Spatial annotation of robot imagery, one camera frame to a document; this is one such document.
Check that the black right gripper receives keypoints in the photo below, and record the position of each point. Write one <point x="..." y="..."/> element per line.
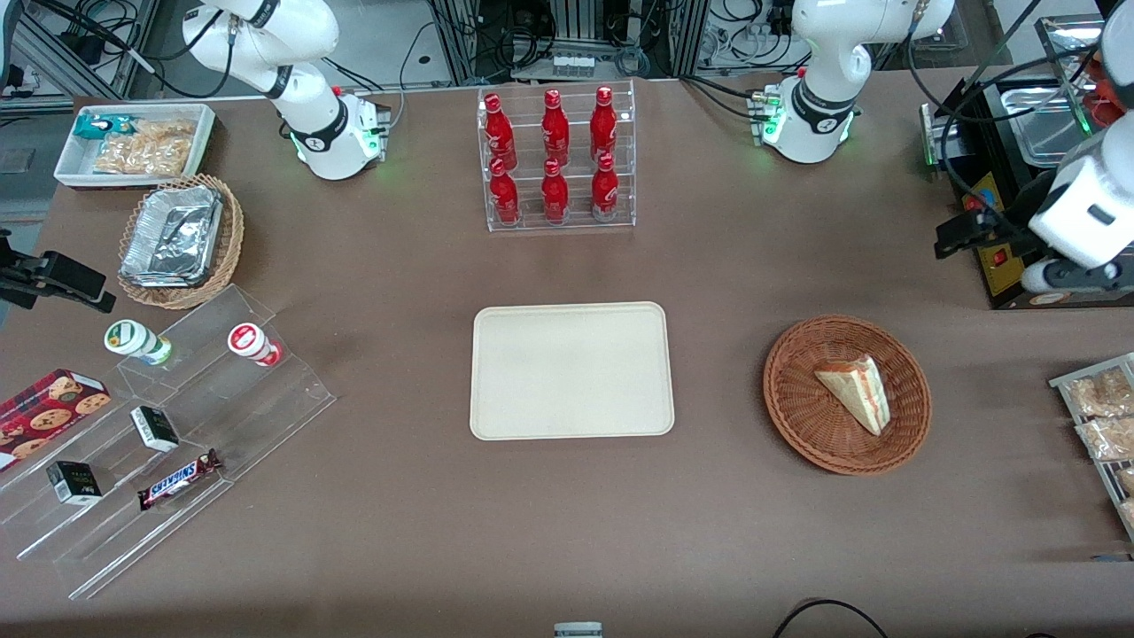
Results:
<point x="16" y="274"/>

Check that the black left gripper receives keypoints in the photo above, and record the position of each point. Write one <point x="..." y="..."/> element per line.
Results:
<point x="1013" y="221"/>

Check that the triangular sandwich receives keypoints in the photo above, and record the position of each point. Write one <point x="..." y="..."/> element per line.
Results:
<point x="858" y="390"/>

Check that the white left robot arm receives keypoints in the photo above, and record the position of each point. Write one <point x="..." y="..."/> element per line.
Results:
<point x="824" y="53"/>

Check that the light tan wicker basket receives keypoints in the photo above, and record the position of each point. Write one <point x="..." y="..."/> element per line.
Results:
<point x="232" y="239"/>

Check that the round brown wicker basket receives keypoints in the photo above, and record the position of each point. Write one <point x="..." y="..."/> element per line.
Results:
<point x="797" y="416"/>

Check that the tray of packaged snacks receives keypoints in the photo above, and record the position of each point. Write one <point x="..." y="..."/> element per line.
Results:
<point x="1095" y="465"/>

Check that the beige plastic serving tray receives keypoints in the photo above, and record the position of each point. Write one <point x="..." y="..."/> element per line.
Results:
<point x="571" y="372"/>

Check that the black food warmer machine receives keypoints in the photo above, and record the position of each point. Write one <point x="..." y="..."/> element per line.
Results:
<point x="1005" y="279"/>

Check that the green lid yogurt cup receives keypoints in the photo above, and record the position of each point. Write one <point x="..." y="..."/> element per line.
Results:
<point x="133" y="338"/>

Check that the white rectangular snack bin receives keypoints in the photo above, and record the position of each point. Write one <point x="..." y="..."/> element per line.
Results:
<point x="73" y="164"/>

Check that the clear fried snack bag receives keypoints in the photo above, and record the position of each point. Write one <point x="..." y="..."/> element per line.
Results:
<point x="1107" y="439"/>
<point x="1099" y="394"/>
<point x="168" y="131"/>
<point x="1125" y="480"/>
<point x="1129" y="514"/>
<point x="137" y="159"/>

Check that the red tartan cookie box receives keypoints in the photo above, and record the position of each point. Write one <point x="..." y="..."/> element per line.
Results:
<point x="49" y="412"/>

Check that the stainless steel pan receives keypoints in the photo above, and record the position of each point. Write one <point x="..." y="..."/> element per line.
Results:
<point x="1036" y="124"/>

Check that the green snack packet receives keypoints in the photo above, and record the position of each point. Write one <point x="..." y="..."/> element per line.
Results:
<point x="102" y="126"/>

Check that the small black carton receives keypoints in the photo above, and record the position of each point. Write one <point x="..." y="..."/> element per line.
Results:
<point x="73" y="483"/>
<point x="155" y="428"/>

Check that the red lid yogurt cup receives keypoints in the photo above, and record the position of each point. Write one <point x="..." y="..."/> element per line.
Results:
<point x="248" y="341"/>

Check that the red sausage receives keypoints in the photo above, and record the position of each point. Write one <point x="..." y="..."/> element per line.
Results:
<point x="1107" y="102"/>

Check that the Snickers chocolate bar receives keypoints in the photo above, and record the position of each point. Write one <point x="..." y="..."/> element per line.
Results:
<point x="177" y="480"/>

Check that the clear acrylic stepped stand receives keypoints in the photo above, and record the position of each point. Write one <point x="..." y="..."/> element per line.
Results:
<point x="266" y="408"/>

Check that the white power strip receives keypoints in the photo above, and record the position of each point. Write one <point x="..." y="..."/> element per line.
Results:
<point x="753" y="40"/>

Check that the clear acrylic bottle rack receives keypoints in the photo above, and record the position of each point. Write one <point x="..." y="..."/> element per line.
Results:
<point x="620" y="186"/>

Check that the red soda bottle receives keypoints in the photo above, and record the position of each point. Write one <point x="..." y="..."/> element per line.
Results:
<point x="504" y="197"/>
<point x="605" y="190"/>
<point x="555" y="128"/>
<point x="500" y="133"/>
<point x="603" y="124"/>
<point x="555" y="195"/>

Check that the small grey device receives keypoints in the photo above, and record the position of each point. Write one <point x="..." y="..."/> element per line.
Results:
<point x="578" y="631"/>

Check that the aluminium frame rack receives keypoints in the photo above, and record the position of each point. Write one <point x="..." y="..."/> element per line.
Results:
<point x="576" y="27"/>

